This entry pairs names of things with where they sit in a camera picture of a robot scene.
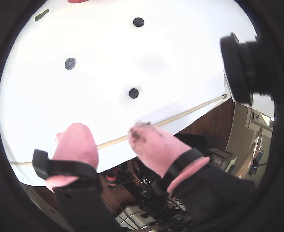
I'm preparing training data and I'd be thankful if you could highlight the pink-tipped black gripper finger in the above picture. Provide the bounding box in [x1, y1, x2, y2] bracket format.
[128, 122, 256, 232]
[32, 122, 127, 232]

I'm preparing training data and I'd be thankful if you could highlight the orange black device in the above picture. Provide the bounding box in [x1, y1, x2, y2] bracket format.
[106, 169, 123, 188]

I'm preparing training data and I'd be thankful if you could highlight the curled olive green leaf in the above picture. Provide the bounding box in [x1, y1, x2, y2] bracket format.
[34, 9, 50, 21]

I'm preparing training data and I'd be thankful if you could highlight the black cable tangle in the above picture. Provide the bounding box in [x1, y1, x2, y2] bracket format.
[129, 159, 193, 228]

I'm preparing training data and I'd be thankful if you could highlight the black gripper-mounted camera module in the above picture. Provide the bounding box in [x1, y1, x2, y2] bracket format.
[219, 32, 278, 106]

